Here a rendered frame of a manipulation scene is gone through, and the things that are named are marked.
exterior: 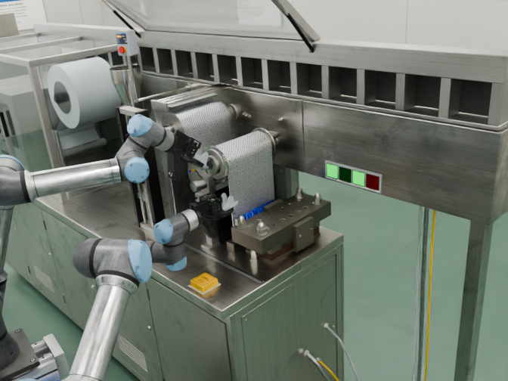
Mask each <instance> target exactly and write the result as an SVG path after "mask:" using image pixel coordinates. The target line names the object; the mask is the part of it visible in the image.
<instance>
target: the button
mask: <svg viewBox="0 0 508 381"><path fill-rule="evenodd" d="M190 284H191V286H192V287H194V288H196V289H197V290H199V291H201V292H202V293H204V292H206V291H207V290H209V289H211V288H213V287H214V286H216V285H217V284H218V279H217V278H215V277H213V276H211V275H210V274H207V273H206V272H205V273H203V274H201V275H200V276H198V277H195V278H194V279H193V280H191V281H190Z"/></svg>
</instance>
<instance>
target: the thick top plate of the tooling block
mask: <svg viewBox="0 0 508 381"><path fill-rule="evenodd" d="M304 196H305V197H304V198H302V199H297V198H296V195H294V196H292V197H290V198H288V199H286V200H284V201H283V205H281V206H279V207H277V208H276V209H273V210H271V211H270V212H264V211H263V212H260V213H259V214H257V215H254V216H253V217H251V218H248V219H247V220H245V221H246V225H247V227H246V228H244V229H239V228H237V226H236V225H235V226H233V227H231V235H232V241H233V242H235V243H238V244H240V245H241V246H245V247H246V248H248V249H251V250H252V251H255V252H257V253H259V254H261V255H263V254H265V253H266V252H268V251H269V250H271V249H273V248H275V247H276V246H279V245H280V244H282V243H283V242H285V241H287V240H288V239H290V238H292V237H293V225H294V224H296V223H298V222H300V221H301V220H303V219H305V218H307V217H309V216H311V217H313V219H314V225H315V224H317V223H318V222H320V221H321V220H323V219H325V218H326V217H328V216H330V215H331V202H330V201H328V200H324V199H322V202H323V203H322V204H320V205H315V204H314V203H313V202H314V196H312V195H309V194H305V193H304ZM259 222H263V223H264V224H265V227H266V231H267V234H266V235H263V236H260V235H258V234H257V227H258V223H259Z"/></svg>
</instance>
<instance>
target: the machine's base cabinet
mask: <svg viewBox="0 0 508 381"><path fill-rule="evenodd" d="M88 239H91V238H89V237H87V236H86V235H84V234H83V233H81V232H80V231H77V230H76V229H75V228H73V227H71V226H70V225H68V224H67V223H65V222H64V221H61V220H60V219H59V218H57V217H55V216H54V215H52V214H51V213H49V212H47V211H46V210H44V209H43V208H41V207H40V206H37V205H36V204H35V203H33V202H31V203H24V204H20V205H16V206H14V212H13V217H12V222H11V230H10V235H9V240H8V248H7V253H6V258H5V261H6V262H7V263H8V264H9V265H10V266H11V267H12V268H13V269H14V270H15V271H17V272H18V273H19V274H20V275H21V276H22V277H24V278H25V279H26V280H27V281H28V282H30V283H31V284H32V285H33V286H34V287H35V288H36V289H37V290H38V291H39V292H40V293H42V294H43V295H44V296H45V297H46V298H47V299H49V300H50V301H51V302H52V303H53V304H54V305H56V306H57V307H58V308H59V309H60V310H61V311H62V312H63V313H64V314H65V315H67V316H68V317H69V318H70V319H71V320H72V321H74V322H75V323H76V324H77V325H78V326H79V327H81V328H82V329H83V330H84V329H85V326H86V324H87V321H88V317H89V315H90V312H91V308H92V306H93V303H94V300H95V297H96V295H97V292H98V288H99V286H98V284H97V283H96V279H91V278H88V277H85V276H83V275H81V274H80V273H79V272H78V271H77V270H76V268H75V266H74V264H73V253H74V250H75V248H76V247H77V246H78V245H79V244H80V243H81V242H83V241H84V240H88ZM325 323H327V324H329V325H330V328H331V329H332V330H333V331H334V332H335V333H336V335H337V336H338V337H339V338H340V339H341V341H342V343H343V345H344V243H342V244H340V245H339V246H337V247H336V248H334V249H332V250H331V251H329V252H328V253H327V254H325V255H324V256H322V257H320V258H319V259H317V260H316V261H314V262H312V263H311V264H310V265H308V266H306V267H305V268H303V269H302V270H301V271H299V272H297V273H296V274H294V275H293V276H291V277H289V278H288V279H286V280H285V281H284V282H282V283H280V284H278V285H277V286H276V287H274V288H273V289H271V290H269V291H268V292H266V293H265V294H263V295H262V296H260V297H258V298H257V299H255V300H254V301H252V302H251V303H249V304H248V305H246V306H245V307H243V308H241V309H240V310H239V311H237V312H235V313H234V314H232V315H231V316H229V317H227V318H226V319H224V320H221V319H220V318H218V317H216V316H215V315H213V314H211V313H210V312H208V311H207V310H205V309H204V308H201V307H200V306H199V305H197V304H195V303H194V302H192V301H191V300H189V299H187V298H186V297H184V296H183V295H181V294H179V293H177V292H176V291H174V290H173V289H171V288H170V287H168V286H166V285H165V284H164V283H161V282H160V281H158V280H157V279H155V278H154V277H151V276H150V279H149V280H148V281H147V282H145V283H140V284H139V287H138V291H137V292H136V293H134V294H132V295H130V297H129V302H128V304H127V307H126V310H125V314H124V318H123V320H122V324H121V327H120V330H119V335H118V337H117V340H116V344H115V347H114V350H113V354H112V356H113V357H114V358H115V359H116V360H118V361H119V362H120V363H121V364H122V365H123V366H125V367H126V368H127V369H128V370H129V371H131V372H132V373H133V374H134V375H135V376H136V377H137V378H139V380H140V381H326V380H325V378H324V376H323V374H322V373H321V372H320V371H319V369H318V368H317V367H316V366H315V364H314V363H313V362H312V361H311V360H310V359H309V358H306V357H304V355H303V354H304V352H305V350H309V351H310V352H311V354H310V355H312V356H313V357H314V358H315V359H316V358H317V357H319V358H320V359H321V361H322V362H323V363H324V364H325V365H326V366H327V367H328V368H329V369H330V370H331V371H332V372H333V373H334V374H335V376H336V377H337V378H338V380H339V381H344V349H343V348H342V346H341V345H340V343H339V341H338V340H337V338H336V337H335V336H334V335H333V334H332V333H331V332H330V331H329V330H327V329H325V328H324V325H325Z"/></svg>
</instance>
